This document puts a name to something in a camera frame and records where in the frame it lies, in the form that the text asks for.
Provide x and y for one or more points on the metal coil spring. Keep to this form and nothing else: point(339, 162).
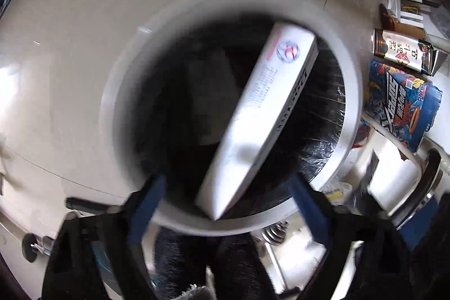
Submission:
point(274, 233)

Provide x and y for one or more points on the silver and white printed box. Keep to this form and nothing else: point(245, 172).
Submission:
point(400, 48)

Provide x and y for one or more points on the white round trash bin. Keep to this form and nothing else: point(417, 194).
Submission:
point(116, 110)

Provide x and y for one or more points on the blue printed carton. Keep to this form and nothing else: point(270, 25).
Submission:
point(400, 103)

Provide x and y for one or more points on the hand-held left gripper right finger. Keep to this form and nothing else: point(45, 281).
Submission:
point(311, 212)

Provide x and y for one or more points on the black caster wheel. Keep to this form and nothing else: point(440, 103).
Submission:
point(30, 247)

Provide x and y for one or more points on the dark fuzzy cloth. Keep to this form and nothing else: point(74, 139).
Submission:
point(218, 261)

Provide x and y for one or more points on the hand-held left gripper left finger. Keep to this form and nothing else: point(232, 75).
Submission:
point(147, 208)

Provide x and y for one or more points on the long white cardboard box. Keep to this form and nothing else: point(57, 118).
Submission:
point(260, 117)

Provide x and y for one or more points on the black bin liner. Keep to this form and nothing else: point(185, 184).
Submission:
point(316, 117)

